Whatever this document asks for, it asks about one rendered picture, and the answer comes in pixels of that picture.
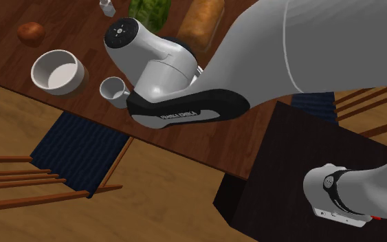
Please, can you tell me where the brown bread loaf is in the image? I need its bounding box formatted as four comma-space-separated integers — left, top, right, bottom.
176, 0, 226, 53

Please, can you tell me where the brown wooden table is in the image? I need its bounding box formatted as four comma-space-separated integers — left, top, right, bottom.
0, 0, 295, 181

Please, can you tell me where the green lettuce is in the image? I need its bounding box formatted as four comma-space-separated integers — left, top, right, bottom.
128, 0, 173, 34

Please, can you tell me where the white bowl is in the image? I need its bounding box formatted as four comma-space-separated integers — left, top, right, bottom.
30, 49, 87, 97

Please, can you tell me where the brown potato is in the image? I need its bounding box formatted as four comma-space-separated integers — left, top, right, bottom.
16, 21, 46, 47

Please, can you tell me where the small white cup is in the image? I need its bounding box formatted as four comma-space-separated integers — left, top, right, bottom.
99, 76, 131, 109

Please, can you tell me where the dark robot stand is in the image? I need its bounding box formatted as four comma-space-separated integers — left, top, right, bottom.
212, 100, 387, 242

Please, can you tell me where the wooden chair with blue seat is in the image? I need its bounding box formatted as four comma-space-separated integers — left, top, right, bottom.
291, 86, 387, 139
0, 111, 135, 213

